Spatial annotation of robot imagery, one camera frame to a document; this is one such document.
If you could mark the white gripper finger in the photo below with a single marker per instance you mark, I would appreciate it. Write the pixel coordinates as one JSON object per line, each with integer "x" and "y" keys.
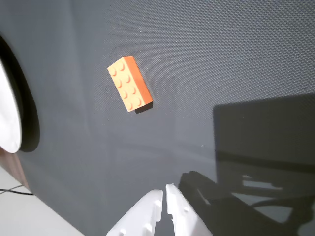
{"x": 182, "y": 216}
{"x": 142, "y": 214}

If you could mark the orange lego brick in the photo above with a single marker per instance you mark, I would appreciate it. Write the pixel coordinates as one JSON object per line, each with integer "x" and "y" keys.
{"x": 128, "y": 83}

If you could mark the white round plate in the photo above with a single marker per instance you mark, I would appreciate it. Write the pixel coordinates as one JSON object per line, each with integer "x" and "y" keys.
{"x": 8, "y": 118}

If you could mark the dark grey table mat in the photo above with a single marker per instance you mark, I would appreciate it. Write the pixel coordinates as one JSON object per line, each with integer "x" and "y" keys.
{"x": 197, "y": 61}

